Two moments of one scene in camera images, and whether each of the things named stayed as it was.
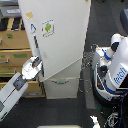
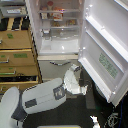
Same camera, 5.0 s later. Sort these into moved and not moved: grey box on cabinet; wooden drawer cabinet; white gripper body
Moved: white gripper body
Not moved: grey box on cabinet; wooden drawer cabinet
